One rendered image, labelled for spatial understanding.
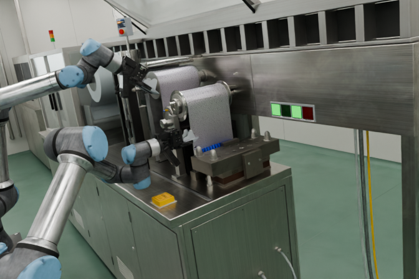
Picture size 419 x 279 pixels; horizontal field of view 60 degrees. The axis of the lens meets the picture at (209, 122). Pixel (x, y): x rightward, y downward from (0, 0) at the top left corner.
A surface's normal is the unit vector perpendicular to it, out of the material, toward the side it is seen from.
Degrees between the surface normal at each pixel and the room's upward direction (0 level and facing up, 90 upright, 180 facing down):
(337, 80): 90
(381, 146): 90
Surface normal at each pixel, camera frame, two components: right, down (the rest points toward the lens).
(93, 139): 0.95, -0.15
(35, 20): 0.58, 0.11
